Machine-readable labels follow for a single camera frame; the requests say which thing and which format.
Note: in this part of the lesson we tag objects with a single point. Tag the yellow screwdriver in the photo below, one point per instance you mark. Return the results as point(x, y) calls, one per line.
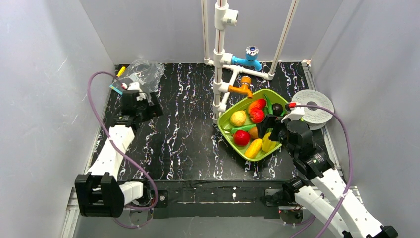
point(121, 71)

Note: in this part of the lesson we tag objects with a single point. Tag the dark purple toy plum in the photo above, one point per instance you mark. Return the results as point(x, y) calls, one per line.
point(277, 109)

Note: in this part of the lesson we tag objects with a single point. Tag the clear zip top bag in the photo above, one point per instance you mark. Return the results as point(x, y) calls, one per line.
point(146, 73)

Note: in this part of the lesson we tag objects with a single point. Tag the green toy bean pod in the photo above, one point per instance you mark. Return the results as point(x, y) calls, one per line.
point(269, 105)

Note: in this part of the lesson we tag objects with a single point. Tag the brown orange toy potato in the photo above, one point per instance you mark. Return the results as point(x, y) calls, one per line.
point(253, 132)

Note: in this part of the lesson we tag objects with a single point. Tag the orange faucet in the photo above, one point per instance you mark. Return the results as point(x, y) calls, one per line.
point(245, 83)

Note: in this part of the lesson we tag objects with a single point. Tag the red toy strawberry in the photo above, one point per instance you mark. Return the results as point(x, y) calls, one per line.
point(257, 116)

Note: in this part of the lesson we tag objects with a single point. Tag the blue faucet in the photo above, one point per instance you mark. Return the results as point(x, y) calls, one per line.
point(250, 59)

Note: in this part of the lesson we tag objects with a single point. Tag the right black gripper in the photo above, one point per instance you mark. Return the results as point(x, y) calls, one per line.
point(272, 124)

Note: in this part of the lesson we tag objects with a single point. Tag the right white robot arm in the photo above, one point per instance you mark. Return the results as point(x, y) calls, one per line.
point(322, 190)

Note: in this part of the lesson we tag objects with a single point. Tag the green plastic basket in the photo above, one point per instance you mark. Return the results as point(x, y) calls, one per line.
point(224, 121)

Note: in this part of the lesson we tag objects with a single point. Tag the white filament spool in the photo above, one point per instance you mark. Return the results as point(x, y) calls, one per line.
point(314, 117)

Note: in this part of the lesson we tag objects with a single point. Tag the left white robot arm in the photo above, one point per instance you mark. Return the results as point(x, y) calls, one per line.
point(98, 192)

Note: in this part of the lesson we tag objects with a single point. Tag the green toy chili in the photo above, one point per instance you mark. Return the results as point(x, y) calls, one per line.
point(235, 129)

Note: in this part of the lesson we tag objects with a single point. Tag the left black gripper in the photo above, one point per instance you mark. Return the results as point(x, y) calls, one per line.
point(144, 107)

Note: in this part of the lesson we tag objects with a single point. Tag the red toy apple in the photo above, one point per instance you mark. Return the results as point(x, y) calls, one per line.
point(241, 138)

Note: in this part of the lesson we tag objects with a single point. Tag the orange red toy fruit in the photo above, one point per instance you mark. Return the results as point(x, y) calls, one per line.
point(258, 104)

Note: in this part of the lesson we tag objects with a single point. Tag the yellow toy lemon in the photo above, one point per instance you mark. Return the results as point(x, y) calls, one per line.
point(238, 118)

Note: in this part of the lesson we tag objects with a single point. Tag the yellow orange toy mango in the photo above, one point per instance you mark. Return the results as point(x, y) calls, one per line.
point(253, 149)

